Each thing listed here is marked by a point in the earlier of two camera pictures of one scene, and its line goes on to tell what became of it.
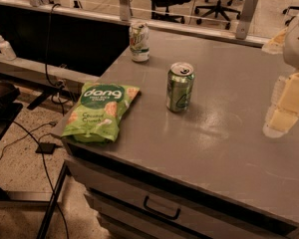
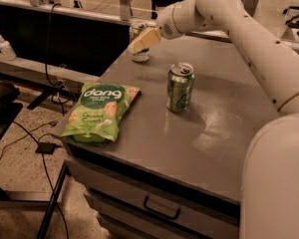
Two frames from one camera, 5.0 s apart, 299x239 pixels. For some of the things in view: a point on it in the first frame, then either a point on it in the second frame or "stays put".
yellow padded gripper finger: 289,103 to 147,40
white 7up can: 140,41 stays put
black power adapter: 46,147 stays put
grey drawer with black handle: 129,208 stays put
